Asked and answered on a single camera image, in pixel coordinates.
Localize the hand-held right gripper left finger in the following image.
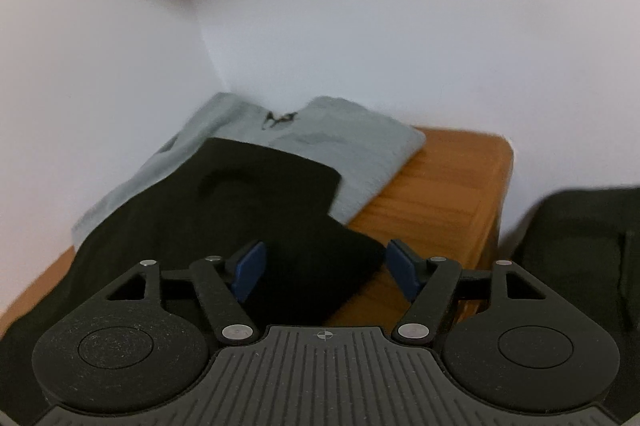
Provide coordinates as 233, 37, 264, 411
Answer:
107, 240, 268, 347

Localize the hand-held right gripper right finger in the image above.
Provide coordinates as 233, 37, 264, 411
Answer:
386, 239, 546, 347

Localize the black garment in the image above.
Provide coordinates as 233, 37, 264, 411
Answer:
0, 137, 386, 407

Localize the grey printed t-shirt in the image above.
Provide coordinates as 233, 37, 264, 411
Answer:
71, 92, 427, 252

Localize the dark bag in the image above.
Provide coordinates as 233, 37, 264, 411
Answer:
510, 186, 640, 407

